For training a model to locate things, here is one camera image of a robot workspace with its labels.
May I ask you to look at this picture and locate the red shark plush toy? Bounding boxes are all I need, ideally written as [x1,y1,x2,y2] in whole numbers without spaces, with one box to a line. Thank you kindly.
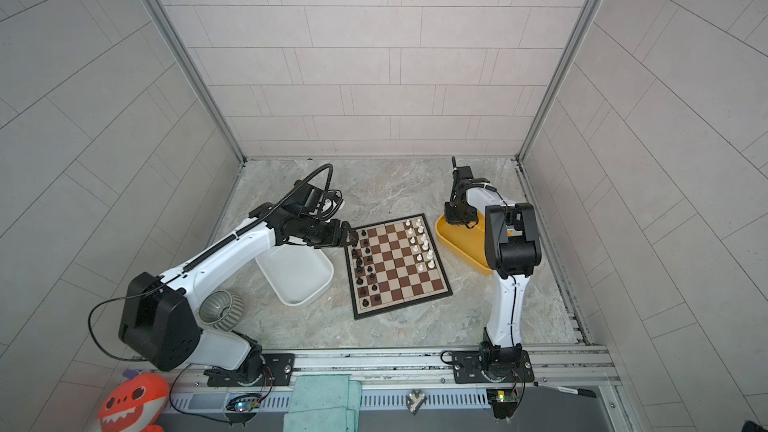
[98,373,170,432]

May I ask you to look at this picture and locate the folding chess board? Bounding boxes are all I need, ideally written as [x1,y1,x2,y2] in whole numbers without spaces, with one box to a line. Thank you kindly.
[345,213,453,320]

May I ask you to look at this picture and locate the yellow plastic bowl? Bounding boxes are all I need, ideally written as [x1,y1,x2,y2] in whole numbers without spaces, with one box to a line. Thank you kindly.
[436,214,493,275]

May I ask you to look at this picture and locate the striped grey cup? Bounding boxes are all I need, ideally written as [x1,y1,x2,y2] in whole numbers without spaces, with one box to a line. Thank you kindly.
[198,290,244,331]

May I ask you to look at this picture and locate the green cloth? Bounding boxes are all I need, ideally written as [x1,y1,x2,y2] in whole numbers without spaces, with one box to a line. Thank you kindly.
[283,375,363,431]

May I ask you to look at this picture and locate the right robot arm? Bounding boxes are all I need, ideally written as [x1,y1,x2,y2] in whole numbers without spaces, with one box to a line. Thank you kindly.
[436,162,542,384]

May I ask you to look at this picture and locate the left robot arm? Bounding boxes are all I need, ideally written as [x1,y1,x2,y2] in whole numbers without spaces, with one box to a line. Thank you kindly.
[118,163,358,385]

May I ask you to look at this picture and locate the white plastic tray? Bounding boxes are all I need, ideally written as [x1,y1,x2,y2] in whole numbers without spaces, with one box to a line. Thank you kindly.
[255,245,334,307]

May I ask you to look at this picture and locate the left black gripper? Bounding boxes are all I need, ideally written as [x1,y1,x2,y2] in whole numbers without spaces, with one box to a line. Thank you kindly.
[297,216,363,248]

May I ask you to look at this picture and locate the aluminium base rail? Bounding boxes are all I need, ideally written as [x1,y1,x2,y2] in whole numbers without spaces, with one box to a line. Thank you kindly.
[128,344,619,388]

